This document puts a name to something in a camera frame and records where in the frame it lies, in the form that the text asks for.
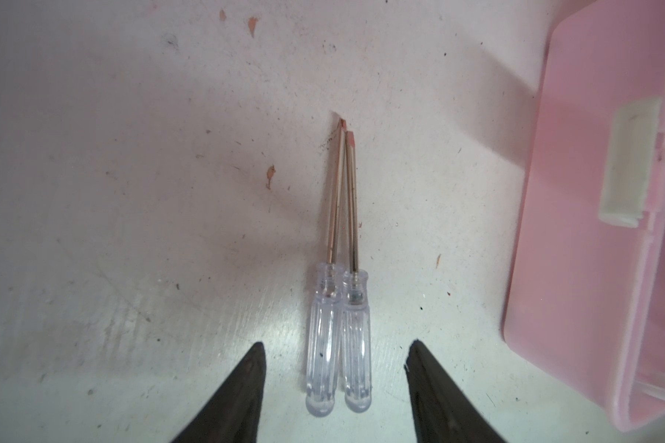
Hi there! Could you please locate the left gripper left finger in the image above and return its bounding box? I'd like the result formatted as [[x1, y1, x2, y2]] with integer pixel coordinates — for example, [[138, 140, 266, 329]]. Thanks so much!
[[174, 341, 267, 443]]

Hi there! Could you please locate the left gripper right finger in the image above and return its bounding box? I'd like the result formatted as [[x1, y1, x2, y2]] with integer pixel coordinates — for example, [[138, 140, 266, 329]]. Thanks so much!
[[405, 340, 505, 443]]

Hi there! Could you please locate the clear handle screwdriver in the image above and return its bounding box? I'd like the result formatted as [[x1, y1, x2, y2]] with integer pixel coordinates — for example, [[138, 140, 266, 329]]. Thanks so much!
[[306, 119, 347, 417], [342, 131, 372, 413]]

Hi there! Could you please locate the pink plastic tool box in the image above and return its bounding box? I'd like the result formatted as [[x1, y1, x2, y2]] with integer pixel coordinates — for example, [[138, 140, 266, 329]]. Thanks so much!
[[502, 1, 665, 432]]

